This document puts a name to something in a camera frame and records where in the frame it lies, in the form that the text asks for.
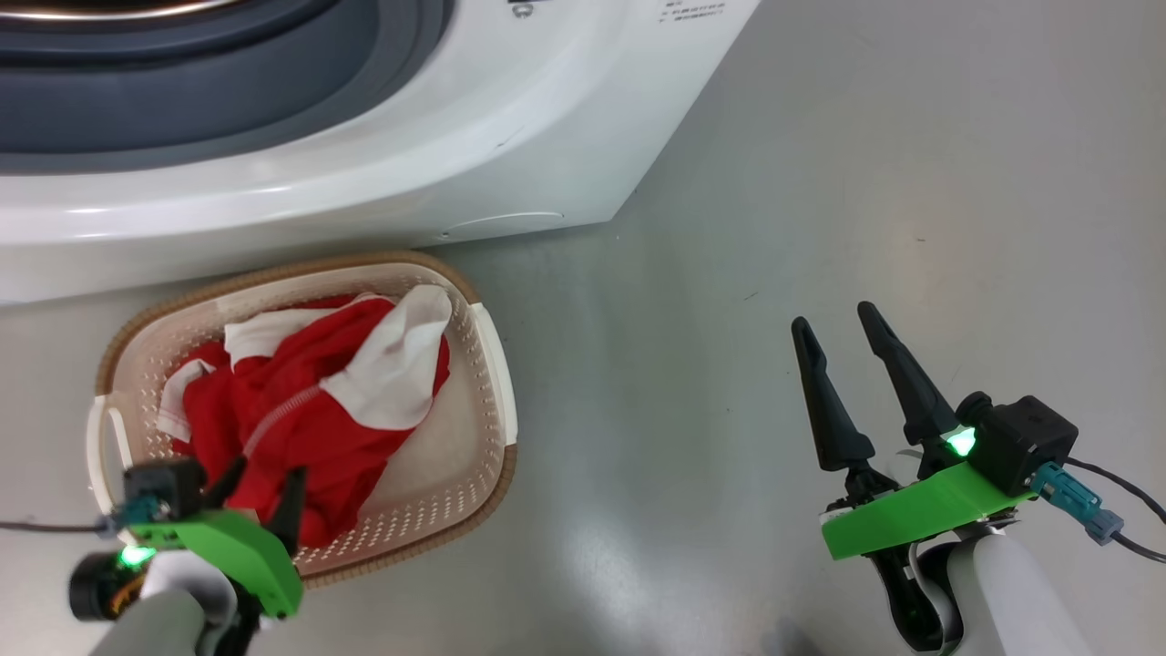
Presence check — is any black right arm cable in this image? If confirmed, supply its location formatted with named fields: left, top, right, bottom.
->
left=1066, top=456, right=1166, bottom=561

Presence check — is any teal cable connector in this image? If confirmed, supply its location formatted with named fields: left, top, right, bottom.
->
left=1029, top=462, right=1124, bottom=546
left=107, top=497, right=174, bottom=529

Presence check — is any teal right cable connector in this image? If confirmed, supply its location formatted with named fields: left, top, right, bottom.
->
left=1029, top=462, right=1124, bottom=546

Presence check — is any red and white garment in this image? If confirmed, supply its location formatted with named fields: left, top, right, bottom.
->
left=157, top=284, right=454, bottom=549

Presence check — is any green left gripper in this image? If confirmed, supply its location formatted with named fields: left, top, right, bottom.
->
left=128, top=453, right=308, bottom=620

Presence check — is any grey rubber door gasket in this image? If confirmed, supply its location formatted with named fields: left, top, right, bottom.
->
left=0, top=0, right=456, bottom=176

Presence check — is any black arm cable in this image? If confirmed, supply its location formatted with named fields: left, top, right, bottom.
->
left=1066, top=456, right=1166, bottom=561
left=0, top=518, right=115, bottom=536

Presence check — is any teal left cable connector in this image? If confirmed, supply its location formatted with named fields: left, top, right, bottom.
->
left=107, top=497, right=174, bottom=529

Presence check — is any round white drain filter cover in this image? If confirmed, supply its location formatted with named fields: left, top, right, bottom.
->
left=437, top=211, right=566, bottom=242

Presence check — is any white front-load washing machine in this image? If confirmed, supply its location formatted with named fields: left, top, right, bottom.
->
left=0, top=0, right=762, bottom=306

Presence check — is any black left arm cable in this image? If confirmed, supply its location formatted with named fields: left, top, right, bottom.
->
left=0, top=518, right=115, bottom=536

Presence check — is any cream laundry basket brown rim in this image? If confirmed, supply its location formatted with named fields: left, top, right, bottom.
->
left=87, top=251, right=518, bottom=589

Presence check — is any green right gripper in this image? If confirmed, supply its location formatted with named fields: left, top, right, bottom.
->
left=791, top=302, right=1039, bottom=561

